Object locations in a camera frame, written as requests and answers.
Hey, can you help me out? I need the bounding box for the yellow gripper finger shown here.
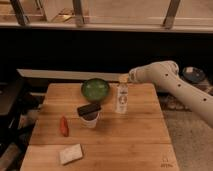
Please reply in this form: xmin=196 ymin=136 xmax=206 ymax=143
xmin=119 ymin=74 xmax=129 ymax=83

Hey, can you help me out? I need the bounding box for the white labelled bottle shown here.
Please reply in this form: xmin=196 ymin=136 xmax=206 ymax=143
xmin=116 ymin=83 xmax=128 ymax=114

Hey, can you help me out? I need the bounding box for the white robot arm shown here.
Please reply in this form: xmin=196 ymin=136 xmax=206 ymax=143
xmin=118 ymin=60 xmax=213 ymax=128

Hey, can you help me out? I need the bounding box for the green bowl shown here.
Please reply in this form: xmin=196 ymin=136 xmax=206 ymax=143
xmin=81 ymin=78 xmax=110 ymax=102

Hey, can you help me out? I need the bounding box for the dark chocolate bar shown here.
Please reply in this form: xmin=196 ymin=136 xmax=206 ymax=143
xmin=77 ymin=103 xmax=101 ymax=117

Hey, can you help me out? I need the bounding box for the white cup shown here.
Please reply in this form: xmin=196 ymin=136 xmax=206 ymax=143
xmin=81 ymin=112 xmax=99 ymax=128

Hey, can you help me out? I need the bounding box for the dark round plate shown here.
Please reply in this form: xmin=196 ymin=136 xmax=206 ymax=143
xmin=182 ymin=67 xmax=206 ymax=84

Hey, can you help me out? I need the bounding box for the red chili pepper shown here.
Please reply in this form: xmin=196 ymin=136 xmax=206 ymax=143
xmin=60 ymin=117 xmax=69 ymax=137

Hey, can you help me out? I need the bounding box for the beige sponge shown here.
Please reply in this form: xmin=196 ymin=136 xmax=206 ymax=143
xmin=59 ymin=144 xmax=83 ymax=165

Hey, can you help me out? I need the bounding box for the grey shelf board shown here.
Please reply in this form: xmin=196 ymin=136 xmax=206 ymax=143
xmin=18 ymin=69 xmax=122 ymax=82

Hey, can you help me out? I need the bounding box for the black chair at left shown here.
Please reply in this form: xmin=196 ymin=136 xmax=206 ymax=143
xmin=0 ymin=78 xmax=39 ymax=157

